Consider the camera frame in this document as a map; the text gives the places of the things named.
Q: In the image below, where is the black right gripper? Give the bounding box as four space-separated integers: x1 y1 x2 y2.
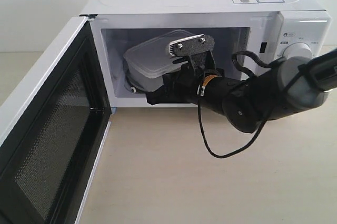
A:
146 63 225 106

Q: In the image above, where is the white lidded plastic container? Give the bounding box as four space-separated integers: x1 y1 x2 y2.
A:
123 29 193 93

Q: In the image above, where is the white microwave door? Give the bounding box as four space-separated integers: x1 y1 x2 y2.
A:
1 16 111 223

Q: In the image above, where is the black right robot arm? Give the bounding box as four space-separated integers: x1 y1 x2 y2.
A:
146 50 336 133

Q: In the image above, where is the white microwave oven body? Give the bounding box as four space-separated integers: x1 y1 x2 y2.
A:
81 0 332 108

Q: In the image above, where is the upper white power knob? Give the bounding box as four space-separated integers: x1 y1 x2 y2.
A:
282 43 313 59

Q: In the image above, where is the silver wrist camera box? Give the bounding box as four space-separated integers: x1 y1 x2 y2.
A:
165 34 205 57

